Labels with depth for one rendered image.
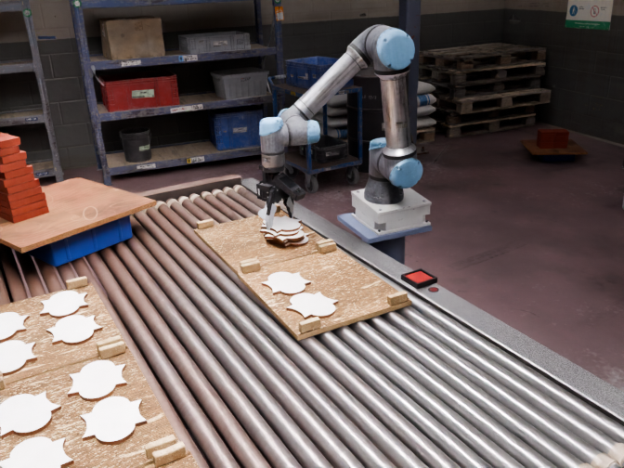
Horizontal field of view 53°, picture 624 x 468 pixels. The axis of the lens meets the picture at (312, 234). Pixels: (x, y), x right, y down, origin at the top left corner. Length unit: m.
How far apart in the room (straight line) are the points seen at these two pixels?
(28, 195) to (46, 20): 4.42
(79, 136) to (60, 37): 0.95
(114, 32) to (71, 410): 4.85
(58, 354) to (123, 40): 4.63
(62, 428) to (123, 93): 4.84
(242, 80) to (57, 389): 5.02
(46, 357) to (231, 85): 4.83
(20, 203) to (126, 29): 3.93
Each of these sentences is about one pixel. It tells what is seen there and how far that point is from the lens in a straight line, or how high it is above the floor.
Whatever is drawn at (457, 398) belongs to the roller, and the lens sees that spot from 1.42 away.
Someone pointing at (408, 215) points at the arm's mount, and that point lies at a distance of 2.35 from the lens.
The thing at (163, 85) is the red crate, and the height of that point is 0.83.
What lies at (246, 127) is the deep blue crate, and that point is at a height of 0.34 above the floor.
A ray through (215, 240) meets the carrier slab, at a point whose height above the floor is 0.94.
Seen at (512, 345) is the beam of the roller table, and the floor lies 0.92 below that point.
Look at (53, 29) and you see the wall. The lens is 6.60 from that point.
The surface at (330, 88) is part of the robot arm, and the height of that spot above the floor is 1.41.
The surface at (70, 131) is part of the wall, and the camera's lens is 6.73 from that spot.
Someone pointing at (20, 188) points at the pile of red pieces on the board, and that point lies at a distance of 2.26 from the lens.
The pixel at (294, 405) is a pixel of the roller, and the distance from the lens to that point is 1.39.
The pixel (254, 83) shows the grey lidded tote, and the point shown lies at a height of 0.77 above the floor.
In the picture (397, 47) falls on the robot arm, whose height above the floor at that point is 1.54.
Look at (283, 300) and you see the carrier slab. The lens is 1.74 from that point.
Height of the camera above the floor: 1.78
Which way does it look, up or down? 23 degrees down
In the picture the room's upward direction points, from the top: 2 degrees counter-clockwise
